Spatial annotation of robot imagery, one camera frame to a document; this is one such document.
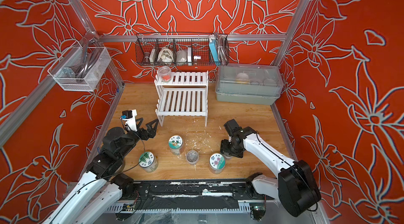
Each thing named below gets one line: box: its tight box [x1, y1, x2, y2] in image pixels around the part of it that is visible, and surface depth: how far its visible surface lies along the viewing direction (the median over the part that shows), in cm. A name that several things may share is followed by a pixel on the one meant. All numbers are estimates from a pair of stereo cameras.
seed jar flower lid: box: [209, 153, 226, 175], surface depth 76 cm
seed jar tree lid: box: [138, 151, 159, 173], surface depth 77 cm
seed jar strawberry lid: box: [168, 135, 184, 156], surface depth 83 cm
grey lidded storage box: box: [215, 63, 285, 106], surface depth 100 cm
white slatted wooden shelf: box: [154, 70, 209, 127], surface depth 91 cm
